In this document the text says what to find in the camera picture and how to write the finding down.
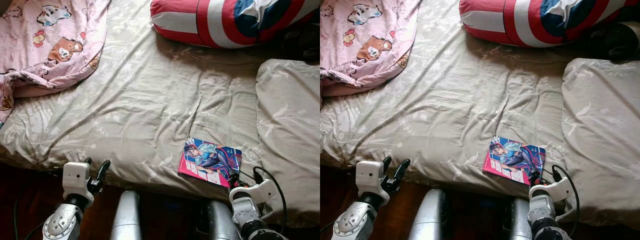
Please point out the pink cartoon print blanket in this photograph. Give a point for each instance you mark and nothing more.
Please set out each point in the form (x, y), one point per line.
(365, 45)
(50, 50)

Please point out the red white blue bolster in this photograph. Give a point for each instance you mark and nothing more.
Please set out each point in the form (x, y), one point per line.
(215, 22)
(525, 22)

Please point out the black soft object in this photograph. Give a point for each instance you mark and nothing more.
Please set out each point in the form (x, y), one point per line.
(305, 42)
(615, 42)

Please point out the silver robot leg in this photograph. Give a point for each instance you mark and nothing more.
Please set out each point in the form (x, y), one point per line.
(126, 215)
(220, 225)
(430, 215)
(520, 222)

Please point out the silver left robot leg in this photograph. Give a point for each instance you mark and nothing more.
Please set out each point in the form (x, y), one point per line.
(430, 215)
(126, 215)

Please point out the colourful comic book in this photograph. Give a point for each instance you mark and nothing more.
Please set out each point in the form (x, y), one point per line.
(210, 157)
(515, 156)

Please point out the silver right robot leg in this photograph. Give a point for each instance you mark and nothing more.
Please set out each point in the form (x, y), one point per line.
(520, 222)
(220, 225)

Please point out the bed with grey floral sheet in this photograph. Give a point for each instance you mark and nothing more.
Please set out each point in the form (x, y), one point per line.
(150, 100)
(460, 100)

